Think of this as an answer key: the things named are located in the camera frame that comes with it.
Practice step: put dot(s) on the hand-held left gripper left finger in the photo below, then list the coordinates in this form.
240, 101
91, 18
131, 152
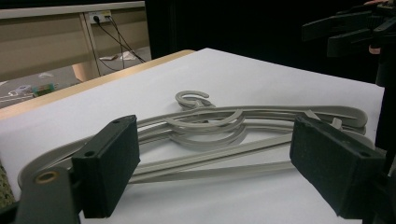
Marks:
106, 168

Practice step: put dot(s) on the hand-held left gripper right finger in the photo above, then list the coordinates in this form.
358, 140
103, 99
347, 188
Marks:
336, 168

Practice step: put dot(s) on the grey plastic clothes hanger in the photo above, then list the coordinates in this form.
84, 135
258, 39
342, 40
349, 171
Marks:
214, 131
218, 172
311, 109

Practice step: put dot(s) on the green woven basket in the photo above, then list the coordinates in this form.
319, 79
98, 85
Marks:
4, 189

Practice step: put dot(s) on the black curtain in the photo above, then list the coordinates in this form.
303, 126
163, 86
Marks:
249, 25

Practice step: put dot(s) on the green and blue toys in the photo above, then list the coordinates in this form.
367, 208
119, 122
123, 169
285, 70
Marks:
43, 89

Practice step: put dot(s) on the white table sheet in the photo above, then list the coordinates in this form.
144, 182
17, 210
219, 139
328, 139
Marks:
249, 77

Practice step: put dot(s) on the white paper scraps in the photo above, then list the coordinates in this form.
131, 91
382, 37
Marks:
120, 56

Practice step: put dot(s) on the beige desk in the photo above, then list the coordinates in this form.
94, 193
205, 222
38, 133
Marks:
40, 40

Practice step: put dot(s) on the white power strip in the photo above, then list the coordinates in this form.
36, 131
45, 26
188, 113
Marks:
100, 15

